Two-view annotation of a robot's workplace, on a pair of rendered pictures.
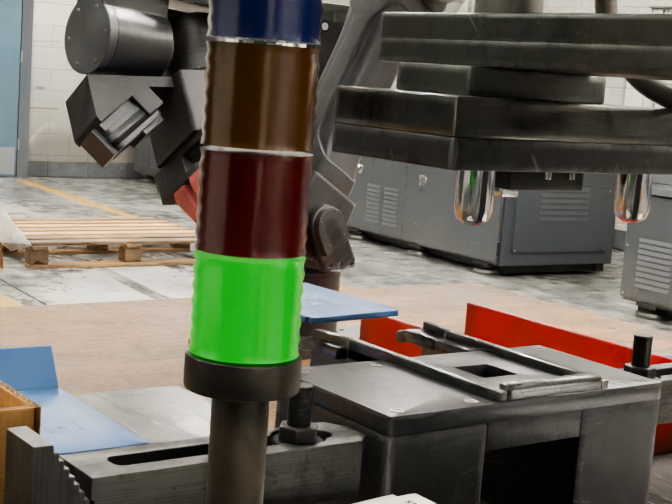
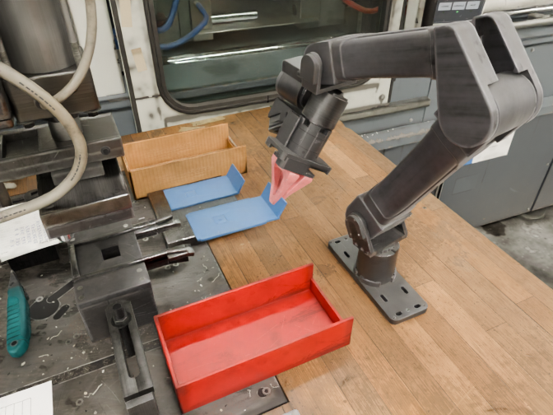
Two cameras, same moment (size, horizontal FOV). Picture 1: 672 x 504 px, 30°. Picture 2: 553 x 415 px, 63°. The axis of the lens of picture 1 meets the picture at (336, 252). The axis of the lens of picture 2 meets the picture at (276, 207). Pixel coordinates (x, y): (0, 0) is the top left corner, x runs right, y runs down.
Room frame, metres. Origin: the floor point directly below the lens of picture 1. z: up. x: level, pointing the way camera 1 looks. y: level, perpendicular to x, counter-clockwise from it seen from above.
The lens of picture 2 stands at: (1.05, -0.53, 1.46)
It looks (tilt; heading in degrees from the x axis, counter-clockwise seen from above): 38 degrees down; 102
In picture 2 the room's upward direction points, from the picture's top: straight up
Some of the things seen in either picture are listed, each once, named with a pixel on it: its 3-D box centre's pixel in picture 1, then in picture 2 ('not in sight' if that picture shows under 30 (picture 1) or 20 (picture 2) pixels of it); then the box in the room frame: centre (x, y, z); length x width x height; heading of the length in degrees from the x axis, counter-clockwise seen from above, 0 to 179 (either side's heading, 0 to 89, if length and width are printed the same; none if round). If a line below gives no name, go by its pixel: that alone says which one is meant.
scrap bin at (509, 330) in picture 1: (518, 374); (253, 330); (0.94, -0.15, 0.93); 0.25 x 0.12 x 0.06; 36
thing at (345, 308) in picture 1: (292, 279); (235, 209); (0.87, 0.03, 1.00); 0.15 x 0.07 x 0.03; 36
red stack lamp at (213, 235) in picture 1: (253, 200); not in sight; (0.42, 0.03, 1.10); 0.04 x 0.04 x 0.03
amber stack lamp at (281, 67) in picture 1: (260, 96); not in sight; (0.42, 0.03, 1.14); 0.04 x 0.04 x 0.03
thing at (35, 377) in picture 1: (43, 397); (203, 185); (0.76, 0.17, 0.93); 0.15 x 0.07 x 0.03; 36
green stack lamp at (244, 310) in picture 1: (246, 302); not in sight; (0.42, 0.03, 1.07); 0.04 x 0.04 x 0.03
